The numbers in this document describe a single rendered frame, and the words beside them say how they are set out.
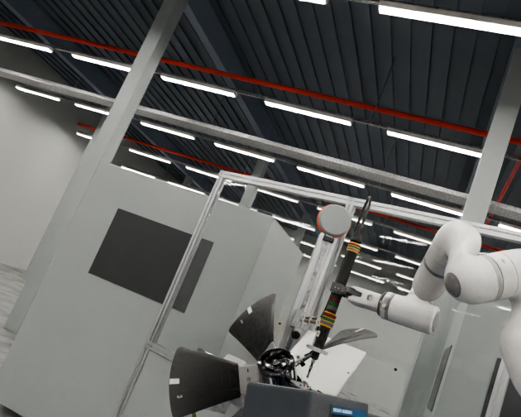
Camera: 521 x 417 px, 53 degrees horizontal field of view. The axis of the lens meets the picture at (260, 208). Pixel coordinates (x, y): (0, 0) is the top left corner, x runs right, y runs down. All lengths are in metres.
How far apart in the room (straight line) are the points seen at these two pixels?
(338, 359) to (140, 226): 2.42
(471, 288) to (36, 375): 3.66
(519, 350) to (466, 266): 0.19
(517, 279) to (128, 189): 3.48
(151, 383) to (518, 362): 2.13
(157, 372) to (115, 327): 1.18
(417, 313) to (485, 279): 0.46
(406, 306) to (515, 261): 0.47
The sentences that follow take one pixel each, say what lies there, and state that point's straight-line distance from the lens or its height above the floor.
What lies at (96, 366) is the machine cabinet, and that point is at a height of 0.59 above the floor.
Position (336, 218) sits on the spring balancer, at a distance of 2.45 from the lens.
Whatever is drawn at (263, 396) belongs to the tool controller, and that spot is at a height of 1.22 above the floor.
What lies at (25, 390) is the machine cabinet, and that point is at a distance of 4.43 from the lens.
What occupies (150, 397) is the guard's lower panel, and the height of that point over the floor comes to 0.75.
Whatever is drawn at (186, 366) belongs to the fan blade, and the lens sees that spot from 1.79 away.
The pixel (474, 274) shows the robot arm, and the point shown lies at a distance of 1.15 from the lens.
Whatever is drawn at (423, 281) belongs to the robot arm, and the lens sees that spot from 1.43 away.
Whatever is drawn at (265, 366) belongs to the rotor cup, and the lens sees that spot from 1.70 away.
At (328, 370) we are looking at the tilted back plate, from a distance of 2.05.
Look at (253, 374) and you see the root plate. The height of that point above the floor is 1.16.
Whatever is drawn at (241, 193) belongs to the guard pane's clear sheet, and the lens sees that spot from 2.96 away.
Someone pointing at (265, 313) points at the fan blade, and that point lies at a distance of 1.91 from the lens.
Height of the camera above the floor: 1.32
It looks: 12 degrees up
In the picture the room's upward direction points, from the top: 22 degrees clockwise
